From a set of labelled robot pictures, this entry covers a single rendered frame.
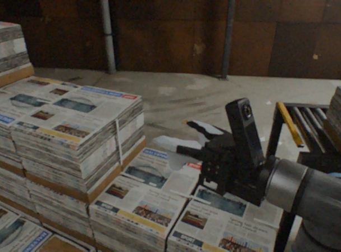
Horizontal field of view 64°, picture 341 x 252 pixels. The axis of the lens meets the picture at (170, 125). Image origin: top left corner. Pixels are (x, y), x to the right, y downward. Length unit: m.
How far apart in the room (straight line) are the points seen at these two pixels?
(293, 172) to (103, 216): 0.67
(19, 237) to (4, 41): 0.79
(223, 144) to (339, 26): 4.18
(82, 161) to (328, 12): 4.05
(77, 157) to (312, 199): 0.63
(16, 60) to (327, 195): 1.27
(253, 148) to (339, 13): 4.14
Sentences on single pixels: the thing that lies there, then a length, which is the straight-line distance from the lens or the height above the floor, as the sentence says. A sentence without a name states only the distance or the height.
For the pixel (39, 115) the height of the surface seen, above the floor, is 1.07.
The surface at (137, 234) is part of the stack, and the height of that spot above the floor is 0.79.
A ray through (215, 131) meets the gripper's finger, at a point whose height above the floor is 1.24.
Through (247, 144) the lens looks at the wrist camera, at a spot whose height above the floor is 1.27.
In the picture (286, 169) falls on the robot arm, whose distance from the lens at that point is 0.45.
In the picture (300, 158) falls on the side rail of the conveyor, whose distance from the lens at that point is 1.33.
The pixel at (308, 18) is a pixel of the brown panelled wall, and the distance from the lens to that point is 4.43.
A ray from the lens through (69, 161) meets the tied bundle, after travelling 0.88.
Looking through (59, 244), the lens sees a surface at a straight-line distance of 1.20.
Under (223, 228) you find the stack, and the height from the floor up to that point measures 0.83.
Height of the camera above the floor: 1.52
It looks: 31 degrees down
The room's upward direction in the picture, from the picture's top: straight up
